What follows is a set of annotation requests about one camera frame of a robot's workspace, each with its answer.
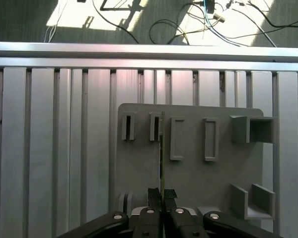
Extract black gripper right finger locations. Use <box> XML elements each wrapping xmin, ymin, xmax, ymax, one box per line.
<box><xmin>163</xmin><ymin>188</ymin><xmax>286</xmax><ymax>238</ymax></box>

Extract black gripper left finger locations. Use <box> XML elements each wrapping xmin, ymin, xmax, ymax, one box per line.
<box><xmin>56</xmin><ymin>187</ymin><xmax>162</xmax><ymax>238</ymax></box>

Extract grey parts rack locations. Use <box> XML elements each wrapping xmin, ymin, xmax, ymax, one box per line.
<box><xmin>117</xmin><ymin>103</ymin><xmax>279</xmax><ymax>222</ymax></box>

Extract white plug connector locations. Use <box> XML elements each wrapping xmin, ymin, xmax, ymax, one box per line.
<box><xmin>213</xmin><ymin>12</ymin><xmax>226</xmax><ymax>23</ymax></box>

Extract black looped floor cable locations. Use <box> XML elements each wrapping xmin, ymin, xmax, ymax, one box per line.
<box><xmin>149</xmin><ymin>18</ymin><xmax>191</xmax><ymax>46</ymax></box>

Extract grey floor cable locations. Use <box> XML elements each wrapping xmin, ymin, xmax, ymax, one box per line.
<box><xmin>248</xmin><ymin>19</ymin><xmax>278</xmax><ymax>48</ymax></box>

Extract blue floor cable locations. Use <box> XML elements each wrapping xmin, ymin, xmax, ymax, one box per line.
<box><xmin>202</xmin><ymin>0</ymin><xmax>242</xmax><ymax>48</ymax></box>

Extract long black floor cable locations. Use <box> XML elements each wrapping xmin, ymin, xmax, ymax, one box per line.
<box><xmin>247</xmin><ymin>0</ymin><xmax>298</xmax><ymax>28</ymax></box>

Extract white floor cable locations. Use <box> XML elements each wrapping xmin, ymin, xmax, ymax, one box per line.
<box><xmin>43</xmin><ymin>0</ymin><xmax>67</xmax><ymax>43</ymax></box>

